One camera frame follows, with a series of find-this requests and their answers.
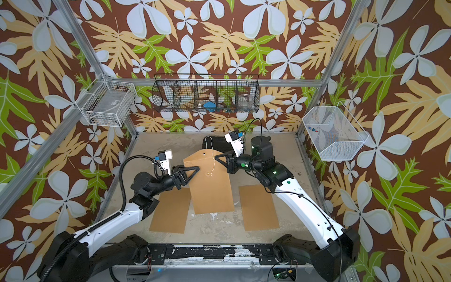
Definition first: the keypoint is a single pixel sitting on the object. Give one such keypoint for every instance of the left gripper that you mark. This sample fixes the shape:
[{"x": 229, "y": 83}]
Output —
[{"x": 179, "y": 177}]

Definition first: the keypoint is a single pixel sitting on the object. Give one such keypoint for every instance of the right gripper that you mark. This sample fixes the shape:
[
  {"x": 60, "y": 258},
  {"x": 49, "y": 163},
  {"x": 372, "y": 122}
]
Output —
[{"x": 233, "y": 165}]

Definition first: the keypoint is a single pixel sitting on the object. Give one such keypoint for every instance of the brown file bag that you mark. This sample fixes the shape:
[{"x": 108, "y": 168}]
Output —
[
  {"x": 258, "y": 209},
  {"x": 171, "y": 213},
  {"x": 211, "y": 188}
]

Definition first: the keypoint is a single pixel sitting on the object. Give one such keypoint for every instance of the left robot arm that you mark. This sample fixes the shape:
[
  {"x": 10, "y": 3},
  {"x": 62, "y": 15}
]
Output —
[{"x": 79, "y": 256}]

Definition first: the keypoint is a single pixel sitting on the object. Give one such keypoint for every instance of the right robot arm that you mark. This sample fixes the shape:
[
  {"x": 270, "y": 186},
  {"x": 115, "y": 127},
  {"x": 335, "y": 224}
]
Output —
[{"x": 333, "y": 248}]

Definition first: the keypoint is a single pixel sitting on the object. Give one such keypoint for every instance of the black tool case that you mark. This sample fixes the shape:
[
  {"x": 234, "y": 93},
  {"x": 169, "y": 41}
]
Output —
[{"x": 217, "y": 143}]

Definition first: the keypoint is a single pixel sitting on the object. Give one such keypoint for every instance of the blue item in basket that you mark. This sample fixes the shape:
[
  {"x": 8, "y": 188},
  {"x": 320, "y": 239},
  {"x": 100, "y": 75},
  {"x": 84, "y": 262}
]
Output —
[{"x": 210, "y": 106}]

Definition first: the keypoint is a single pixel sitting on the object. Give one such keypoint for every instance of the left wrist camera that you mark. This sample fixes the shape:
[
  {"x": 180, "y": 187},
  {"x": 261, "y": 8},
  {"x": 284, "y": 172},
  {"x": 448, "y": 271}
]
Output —
[{"x": 163, "y": 158}]

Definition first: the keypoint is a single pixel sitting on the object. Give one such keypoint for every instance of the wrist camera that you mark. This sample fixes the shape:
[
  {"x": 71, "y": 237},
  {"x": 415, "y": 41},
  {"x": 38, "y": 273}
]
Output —
[
  {"x": 163, "y": 158},
  {"x": 236, "y": 139}
]

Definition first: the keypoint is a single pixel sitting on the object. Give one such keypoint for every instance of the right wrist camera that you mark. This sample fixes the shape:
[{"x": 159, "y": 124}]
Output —
[{"x": 236, "y": 139}]

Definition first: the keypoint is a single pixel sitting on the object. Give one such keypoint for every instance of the black wire basket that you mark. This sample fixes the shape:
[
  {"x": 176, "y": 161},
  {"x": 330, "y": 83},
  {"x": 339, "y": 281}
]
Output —
[{"x": 230, "y": 93}]

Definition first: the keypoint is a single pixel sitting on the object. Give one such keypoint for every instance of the white wire basket left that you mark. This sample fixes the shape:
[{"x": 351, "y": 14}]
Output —
[{"x": 108, "y": 103}]

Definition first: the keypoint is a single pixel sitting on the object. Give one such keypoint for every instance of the white wire basket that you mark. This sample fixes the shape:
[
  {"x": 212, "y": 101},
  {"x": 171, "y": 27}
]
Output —
[
  {"x": 335, "y": 132},
  {"x": 108, "y": 103}
]

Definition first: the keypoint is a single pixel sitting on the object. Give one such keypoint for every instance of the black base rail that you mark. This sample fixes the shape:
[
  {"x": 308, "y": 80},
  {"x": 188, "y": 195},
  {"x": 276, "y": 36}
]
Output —
[{"x": 162, "y": 254}]

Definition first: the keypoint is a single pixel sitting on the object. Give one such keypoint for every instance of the white wire basket right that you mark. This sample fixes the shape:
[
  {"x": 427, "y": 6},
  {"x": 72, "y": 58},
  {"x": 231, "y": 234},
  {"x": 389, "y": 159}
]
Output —
[{"x": 335, "y": 132}]

